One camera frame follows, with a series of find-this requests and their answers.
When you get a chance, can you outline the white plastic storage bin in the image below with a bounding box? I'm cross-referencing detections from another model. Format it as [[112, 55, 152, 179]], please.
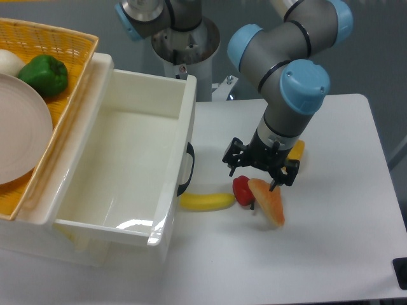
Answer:
[[1, 53, 197, 266]]

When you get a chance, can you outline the white onion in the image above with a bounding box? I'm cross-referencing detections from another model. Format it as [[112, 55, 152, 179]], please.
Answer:
[[0, 49, 25, 77]]

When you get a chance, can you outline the yellow object behind gripper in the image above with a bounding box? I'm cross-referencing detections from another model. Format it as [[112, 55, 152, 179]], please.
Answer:
[[287, 140, 305, 161]]

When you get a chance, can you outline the red bell pepper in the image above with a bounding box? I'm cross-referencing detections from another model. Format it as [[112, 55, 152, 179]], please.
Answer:
[[232, 175, 256, 210]]

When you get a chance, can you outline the orange triangle bread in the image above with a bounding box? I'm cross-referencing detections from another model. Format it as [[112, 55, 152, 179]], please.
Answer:
[[248, 179, 285, 227]]

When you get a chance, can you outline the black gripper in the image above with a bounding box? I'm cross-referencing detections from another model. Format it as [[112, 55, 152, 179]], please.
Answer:
[[222, 132, 300, 192]]

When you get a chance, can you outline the black bin handle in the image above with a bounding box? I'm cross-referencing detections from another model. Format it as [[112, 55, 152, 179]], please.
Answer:
[[177, 142, 195, 196]]

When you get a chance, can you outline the black object at table edge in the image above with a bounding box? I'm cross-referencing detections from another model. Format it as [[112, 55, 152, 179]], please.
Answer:
[[392, 257, 407, 290]]

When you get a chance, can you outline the pink round plate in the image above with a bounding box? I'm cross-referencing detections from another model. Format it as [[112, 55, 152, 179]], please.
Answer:
[[1, 74, 53, 184]]

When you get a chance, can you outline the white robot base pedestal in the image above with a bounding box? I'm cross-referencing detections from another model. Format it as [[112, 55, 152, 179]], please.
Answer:
[[151, 17, 238, 102]]

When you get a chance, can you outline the green bell pepper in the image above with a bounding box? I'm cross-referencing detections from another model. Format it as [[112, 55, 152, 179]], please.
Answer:
[[17, 55, 68, 97]]

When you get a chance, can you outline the yellow woven basket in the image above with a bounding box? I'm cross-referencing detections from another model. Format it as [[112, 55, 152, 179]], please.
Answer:
[[1, 18, 99, 220]]

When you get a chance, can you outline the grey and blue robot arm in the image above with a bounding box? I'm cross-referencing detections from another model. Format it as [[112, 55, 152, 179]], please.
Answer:
[[115, 1, 354, 187]]

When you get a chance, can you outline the yellow banana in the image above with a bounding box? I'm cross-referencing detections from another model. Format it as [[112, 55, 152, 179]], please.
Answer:
[[179, 193, 235, 212]]

